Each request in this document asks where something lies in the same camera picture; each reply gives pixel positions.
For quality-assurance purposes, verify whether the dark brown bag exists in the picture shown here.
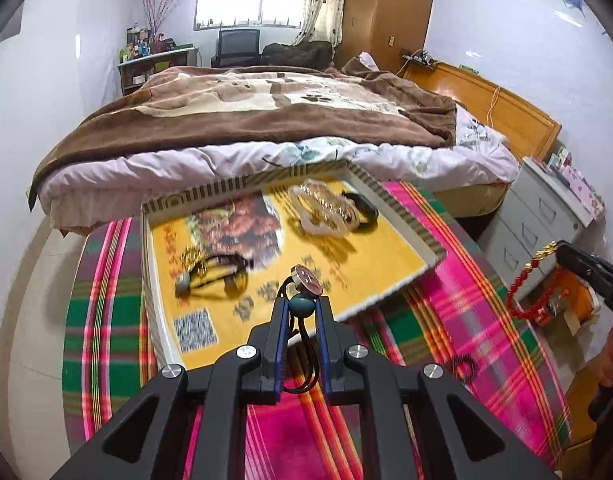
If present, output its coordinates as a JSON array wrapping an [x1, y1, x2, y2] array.
[[261, 40, 334, 67]]

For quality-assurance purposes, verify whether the black hair tie grey bead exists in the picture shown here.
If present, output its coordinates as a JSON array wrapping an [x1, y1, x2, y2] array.
[[174, 254, 254, 298]]

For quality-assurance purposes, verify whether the pink patterned box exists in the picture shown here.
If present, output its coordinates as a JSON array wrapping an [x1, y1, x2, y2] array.
[[561, 162, 604, 216]]

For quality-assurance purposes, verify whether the gold chain bracelet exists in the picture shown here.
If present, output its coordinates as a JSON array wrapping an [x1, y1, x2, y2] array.
[[179, 247, 212, 278]]

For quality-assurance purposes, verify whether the group of bottles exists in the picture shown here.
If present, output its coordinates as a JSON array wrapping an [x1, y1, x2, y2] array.
[[119, 25, 154, 61]]

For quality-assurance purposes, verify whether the orange cable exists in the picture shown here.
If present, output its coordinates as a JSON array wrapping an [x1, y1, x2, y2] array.
[[486, 85, 502, 126]]

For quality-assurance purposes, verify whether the black office chair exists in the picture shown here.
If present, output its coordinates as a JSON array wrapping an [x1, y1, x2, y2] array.
[[211, 28, 262, 68]]

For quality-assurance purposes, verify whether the striped cardboard tray yellow inside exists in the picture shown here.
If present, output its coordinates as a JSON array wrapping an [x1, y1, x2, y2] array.
[[140, 160, 448, 358]]

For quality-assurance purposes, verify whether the patterned curtain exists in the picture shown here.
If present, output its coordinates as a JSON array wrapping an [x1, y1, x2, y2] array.
[[294, 0, 349, 46]]

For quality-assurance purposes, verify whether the bed with brown blanket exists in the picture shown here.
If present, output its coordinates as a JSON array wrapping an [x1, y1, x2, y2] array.
[[39, 107, 519, 228], [29, 57, 459, 211]]

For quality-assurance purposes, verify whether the black hair tie teal bead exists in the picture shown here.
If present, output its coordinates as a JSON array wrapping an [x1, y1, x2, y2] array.
[[275, 264, 327, 396]]

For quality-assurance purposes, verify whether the window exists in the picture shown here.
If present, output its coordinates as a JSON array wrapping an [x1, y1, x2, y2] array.
[[194, 0, 303, 31]]

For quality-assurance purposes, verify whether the large lilac spiral hair tie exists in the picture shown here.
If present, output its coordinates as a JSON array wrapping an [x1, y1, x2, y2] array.
[[289, 180, 359, 236]]

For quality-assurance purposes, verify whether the power strip with plugs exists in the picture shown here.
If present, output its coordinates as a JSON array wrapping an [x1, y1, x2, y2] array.
[[401, 49, 439, 68]]

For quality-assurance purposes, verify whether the pink green plaid cloth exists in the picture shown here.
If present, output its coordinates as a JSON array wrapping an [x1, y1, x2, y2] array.
[[61, 180, 572, 480]]

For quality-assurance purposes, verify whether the wooden headboard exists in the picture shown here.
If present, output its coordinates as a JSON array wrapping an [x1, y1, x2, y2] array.
[[401, 62, 562, 161]]

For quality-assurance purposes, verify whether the red bead bracelet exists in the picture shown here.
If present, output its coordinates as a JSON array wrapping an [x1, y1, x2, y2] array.
[[505, 241, 562, 321]]

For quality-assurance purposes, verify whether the dark wooden desk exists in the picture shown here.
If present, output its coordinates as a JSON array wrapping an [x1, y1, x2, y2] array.
[[117, 46, 200, 96]]

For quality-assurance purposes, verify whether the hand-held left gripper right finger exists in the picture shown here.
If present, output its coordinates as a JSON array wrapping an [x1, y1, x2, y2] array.
[[313, 299, 562, 480]]

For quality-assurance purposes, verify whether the vase of dry branches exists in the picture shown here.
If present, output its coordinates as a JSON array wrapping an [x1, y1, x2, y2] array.
[[142, 0, 191, 53]]

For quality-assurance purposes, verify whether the wide black hair band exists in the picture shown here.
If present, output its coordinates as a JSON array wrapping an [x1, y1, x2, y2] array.
[[343, 192, 380, 233]]

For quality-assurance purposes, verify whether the tan mattress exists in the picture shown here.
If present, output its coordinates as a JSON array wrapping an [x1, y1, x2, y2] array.
[[431, 182, 512, 221]]

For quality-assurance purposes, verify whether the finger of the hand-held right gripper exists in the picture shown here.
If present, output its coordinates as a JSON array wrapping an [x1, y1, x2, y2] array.
[[555, 240, 613, 321]]

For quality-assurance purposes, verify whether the wooden wardrobe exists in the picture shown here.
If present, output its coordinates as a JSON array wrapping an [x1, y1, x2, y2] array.
[[333, 0, 439, 73]]

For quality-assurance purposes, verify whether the grey drawer cabinet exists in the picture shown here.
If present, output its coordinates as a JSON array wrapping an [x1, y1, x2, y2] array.
[[483, 157, 607, 286]]

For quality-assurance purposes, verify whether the pink crystal bead bracelet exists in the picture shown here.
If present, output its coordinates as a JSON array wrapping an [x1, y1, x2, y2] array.
[[451, 355, 479, 378]]

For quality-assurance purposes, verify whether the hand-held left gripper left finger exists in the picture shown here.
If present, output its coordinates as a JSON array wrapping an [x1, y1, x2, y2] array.
[[51, 299, 290, 480]]

